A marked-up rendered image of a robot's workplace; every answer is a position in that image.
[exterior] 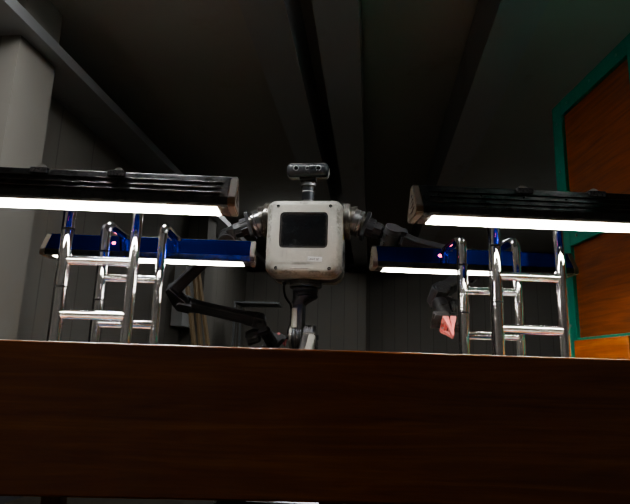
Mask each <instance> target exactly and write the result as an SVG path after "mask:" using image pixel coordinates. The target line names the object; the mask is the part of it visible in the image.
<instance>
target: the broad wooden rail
mask: <svg viewBox="0 0 630 504"><path fill-rule="evenodd" d="M0 496H31V497H78V498H124V499H171V500H217V501H264V502H310V503H356V504H630V359H599V358H567V357H536V356H505V355H473V354H442V353H410V352H379V351H348V350H316V349H285V348H253V347H222V346H191V345H159V344H128V343H97V342H65V341H34V340H2V339H0Z"/></svg>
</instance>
